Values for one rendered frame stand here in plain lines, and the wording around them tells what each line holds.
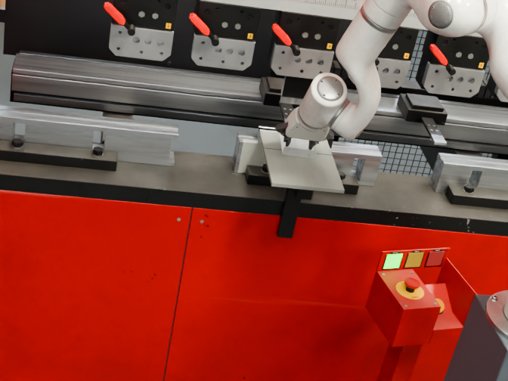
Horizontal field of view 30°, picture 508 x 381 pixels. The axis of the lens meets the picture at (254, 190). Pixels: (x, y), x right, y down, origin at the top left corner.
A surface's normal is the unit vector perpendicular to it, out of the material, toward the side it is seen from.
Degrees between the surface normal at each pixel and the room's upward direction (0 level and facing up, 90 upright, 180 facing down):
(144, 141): 90
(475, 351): 90
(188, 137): 0
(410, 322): 90
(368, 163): 90
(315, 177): 0
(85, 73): 0
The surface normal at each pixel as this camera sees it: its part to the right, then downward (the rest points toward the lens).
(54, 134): 0.11, 0.52
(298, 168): 0.18, -0.84
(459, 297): -0.93, 0.03
